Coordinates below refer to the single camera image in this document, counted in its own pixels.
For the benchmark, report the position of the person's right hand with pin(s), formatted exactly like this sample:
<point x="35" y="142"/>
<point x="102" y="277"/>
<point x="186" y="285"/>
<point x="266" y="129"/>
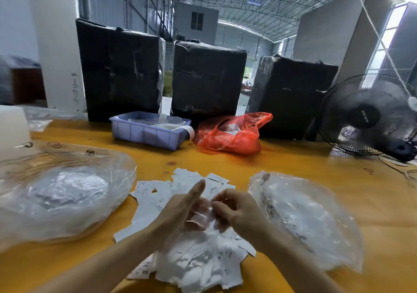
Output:
<point x="240" y="211"/>

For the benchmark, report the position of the person's left hand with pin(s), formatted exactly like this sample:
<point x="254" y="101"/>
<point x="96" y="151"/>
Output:
<point x="182" y="214"/>

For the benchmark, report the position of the white paper label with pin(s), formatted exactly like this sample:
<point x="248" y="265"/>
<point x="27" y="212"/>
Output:
<point x="199" y="219"/>

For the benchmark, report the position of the pile of white labels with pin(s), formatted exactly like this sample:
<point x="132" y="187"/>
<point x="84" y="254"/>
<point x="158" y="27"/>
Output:
<point x="189" y="263"/>

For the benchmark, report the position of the clear plastic bag black print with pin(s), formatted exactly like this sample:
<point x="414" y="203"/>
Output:
<point x="313" y="218"/>

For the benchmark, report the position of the large clear bag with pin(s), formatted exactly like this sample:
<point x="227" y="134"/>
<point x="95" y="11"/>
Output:
<point x="65" y="195"/>

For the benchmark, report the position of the person's right forearm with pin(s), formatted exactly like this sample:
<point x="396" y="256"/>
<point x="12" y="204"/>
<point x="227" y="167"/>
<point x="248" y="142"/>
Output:
<point x="300" y="267"/>

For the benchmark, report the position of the person's left forearm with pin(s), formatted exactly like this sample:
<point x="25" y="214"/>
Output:
<point x="101" y="270"/>

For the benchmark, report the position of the red plastic bag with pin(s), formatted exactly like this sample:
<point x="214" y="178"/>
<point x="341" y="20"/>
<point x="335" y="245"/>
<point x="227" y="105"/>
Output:
<point x="231" y="137"/>

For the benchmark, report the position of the blue plastic bin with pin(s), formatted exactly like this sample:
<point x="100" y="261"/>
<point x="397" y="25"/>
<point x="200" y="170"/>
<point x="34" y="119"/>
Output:
<point x="139" y="130"/>

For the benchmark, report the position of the large black wrapped bale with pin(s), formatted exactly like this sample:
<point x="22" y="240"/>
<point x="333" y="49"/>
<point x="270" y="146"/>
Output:
<point x="120" y="73"/>
<point x="208" y="82"/>
<point x="293" y="99"/>

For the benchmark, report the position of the black table fan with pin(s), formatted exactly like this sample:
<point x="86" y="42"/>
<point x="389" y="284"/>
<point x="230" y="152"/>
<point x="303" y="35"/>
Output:
<point x="365" y="115"/>

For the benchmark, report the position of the white foam box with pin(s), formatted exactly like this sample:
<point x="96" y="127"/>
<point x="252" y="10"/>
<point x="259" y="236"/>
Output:
<point x="13" y="130"/>

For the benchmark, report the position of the grey cabin with window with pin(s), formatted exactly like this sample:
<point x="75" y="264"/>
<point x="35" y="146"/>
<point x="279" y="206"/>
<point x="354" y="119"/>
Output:
<point x="195" y="23"/>

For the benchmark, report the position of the brown wooden cabinet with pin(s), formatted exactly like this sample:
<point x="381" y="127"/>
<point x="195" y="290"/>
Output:
<point x="27" y="86"/>

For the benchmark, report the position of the white pillar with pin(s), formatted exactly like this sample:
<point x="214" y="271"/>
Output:
<point x="57" y="42"/>

